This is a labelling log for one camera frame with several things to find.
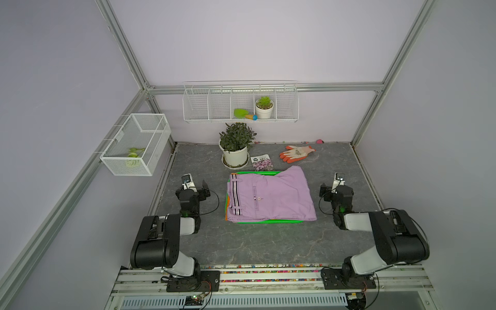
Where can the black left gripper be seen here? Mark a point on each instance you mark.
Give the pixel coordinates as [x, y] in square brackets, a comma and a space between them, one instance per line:
[200, 192]

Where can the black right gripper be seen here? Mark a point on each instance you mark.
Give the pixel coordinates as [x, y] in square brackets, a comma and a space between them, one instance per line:
[327, 190]

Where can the orange pants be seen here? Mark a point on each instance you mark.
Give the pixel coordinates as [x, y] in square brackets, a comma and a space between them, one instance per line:
[227, 206]

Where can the purple garment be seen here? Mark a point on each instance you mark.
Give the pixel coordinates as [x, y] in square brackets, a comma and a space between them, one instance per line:
[258, 197]

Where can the green plastic basket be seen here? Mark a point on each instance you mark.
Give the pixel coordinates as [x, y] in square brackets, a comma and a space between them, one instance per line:
[265, 173]

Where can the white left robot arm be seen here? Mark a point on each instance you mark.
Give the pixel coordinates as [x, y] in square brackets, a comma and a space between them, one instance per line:
[157, 243]

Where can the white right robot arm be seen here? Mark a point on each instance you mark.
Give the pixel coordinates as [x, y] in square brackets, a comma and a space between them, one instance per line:
[397, 238]

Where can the green item in side basket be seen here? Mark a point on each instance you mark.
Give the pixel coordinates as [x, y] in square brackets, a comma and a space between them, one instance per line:
[134, 157]

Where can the red and white work glove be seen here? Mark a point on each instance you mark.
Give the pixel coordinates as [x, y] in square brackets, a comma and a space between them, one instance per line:
[294, 153]

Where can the large potted green plant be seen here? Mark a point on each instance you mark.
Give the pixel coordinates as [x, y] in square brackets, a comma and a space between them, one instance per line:
[235, 142]

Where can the flower seed packet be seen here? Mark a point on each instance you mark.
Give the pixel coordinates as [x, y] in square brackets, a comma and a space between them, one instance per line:
[262, 163]

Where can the green toy on shelf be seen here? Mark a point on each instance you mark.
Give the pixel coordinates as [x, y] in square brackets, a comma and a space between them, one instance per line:
[244, 114]

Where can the small potted succulent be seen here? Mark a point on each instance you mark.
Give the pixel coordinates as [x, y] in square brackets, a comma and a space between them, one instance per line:
[264, 108]

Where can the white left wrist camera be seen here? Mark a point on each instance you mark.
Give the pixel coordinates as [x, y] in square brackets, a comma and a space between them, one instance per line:
[187, 182]

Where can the white wire side basket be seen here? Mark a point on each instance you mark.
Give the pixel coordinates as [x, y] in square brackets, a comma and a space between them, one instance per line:
[150, 131]

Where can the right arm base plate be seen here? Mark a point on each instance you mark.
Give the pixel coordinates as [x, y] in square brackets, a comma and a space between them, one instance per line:
[348, 279]

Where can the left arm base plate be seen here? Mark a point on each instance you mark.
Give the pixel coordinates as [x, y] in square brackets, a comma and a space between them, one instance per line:
[193, 281]

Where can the aluminium front rail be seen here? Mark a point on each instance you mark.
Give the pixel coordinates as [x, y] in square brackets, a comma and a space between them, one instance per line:
[275, 286]

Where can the white wire wall shelf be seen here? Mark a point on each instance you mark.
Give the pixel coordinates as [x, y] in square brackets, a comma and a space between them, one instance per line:
[216, 101]

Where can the aluminium corner frame post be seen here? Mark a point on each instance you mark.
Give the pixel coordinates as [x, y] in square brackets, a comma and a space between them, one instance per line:
[396, 66]

